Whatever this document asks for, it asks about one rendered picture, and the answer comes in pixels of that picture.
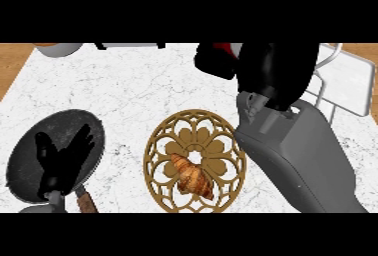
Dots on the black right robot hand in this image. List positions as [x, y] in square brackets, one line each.
[275, 73]

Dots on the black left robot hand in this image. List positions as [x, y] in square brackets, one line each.
[61, 163]

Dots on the red can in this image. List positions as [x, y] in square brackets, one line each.
[222, 47]

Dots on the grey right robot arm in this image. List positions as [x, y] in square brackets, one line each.
[300, 156]

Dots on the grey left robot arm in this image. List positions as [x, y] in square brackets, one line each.
[55, 203]

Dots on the round gold lattice placemat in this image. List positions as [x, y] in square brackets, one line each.
[219, 156]

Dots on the dark grey frying pan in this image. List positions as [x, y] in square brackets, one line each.
[30, 156]

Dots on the brown croissant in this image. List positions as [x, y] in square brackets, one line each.
[192, 176]

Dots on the white appliance with black feet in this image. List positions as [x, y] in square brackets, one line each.
[130, 45]

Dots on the grey round bowl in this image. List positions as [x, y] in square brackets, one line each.
[60, 49]

